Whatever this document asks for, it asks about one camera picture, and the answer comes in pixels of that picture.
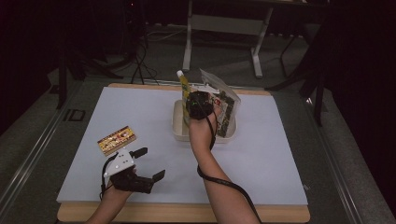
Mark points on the white desk frame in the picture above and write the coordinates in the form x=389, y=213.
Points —
x=225, y=25

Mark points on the black chair legs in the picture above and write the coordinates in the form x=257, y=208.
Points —
x=317, y=93

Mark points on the yellow spout pouch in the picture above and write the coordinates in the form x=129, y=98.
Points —
x=184, y=85

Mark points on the metal floor rail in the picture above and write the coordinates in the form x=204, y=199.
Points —
x=336, y=161
x=31, y=155

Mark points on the person's left hand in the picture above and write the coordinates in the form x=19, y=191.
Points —
x=118, y=193

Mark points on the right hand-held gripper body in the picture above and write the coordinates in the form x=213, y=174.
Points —
x=199, y=105

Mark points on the white table mat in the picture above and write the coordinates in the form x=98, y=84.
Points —
x=264, y=155

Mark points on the gold and red box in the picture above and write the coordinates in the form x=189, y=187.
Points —
x=116, y=140

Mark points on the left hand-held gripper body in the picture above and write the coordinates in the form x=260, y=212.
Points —
x=130, y=182

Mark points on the white plastic container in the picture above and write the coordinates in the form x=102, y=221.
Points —
x=179, y=130

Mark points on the black stand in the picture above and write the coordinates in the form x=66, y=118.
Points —
x=63, y=71

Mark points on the person's right hand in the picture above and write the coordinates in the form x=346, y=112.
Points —
x=200, y=133

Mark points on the clear seaweed snack packet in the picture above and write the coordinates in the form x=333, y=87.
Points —
x=229, y=109

